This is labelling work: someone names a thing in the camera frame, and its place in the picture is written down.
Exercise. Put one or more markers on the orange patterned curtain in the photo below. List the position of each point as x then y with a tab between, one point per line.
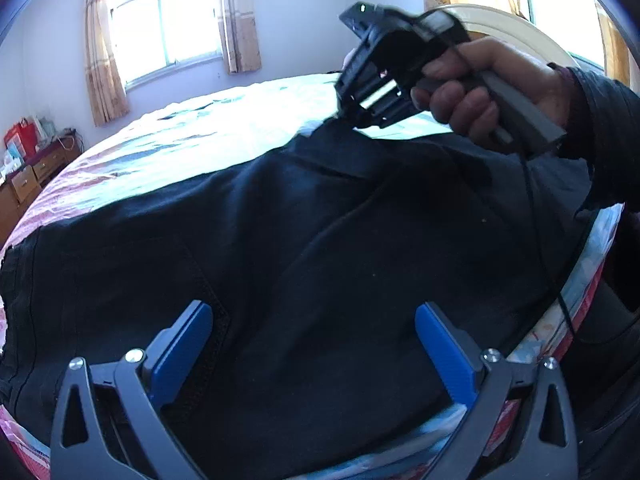
612	45

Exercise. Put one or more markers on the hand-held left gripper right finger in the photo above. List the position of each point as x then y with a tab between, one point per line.
445	355

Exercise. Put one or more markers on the cream curved headboard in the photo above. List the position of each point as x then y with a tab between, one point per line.
530	30

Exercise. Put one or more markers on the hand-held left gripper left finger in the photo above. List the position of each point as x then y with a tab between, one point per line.
180	355

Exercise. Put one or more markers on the bed with pink blue cover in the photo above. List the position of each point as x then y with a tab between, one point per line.
200	130

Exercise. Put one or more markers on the white framed window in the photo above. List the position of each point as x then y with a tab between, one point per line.
160	20

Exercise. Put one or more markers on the brown wooden cabinet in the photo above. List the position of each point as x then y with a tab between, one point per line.
35	170

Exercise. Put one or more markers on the blue and white box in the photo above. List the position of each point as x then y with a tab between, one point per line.
12	152

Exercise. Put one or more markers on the person's right hand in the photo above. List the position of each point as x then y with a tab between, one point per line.
500	60

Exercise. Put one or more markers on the person's right forearm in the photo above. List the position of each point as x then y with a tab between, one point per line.
605	125

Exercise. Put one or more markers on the red gift bag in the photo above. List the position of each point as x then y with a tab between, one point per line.
20	137

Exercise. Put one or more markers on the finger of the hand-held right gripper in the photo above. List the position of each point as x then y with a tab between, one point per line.
352	85
392	107

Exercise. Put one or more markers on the person's dark clothing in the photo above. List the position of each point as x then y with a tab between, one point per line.
610	360

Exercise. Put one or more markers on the black pants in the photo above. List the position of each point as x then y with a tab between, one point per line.
300	260

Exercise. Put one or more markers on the beige patterned curtain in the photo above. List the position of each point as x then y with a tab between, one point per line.
240	25
102	60

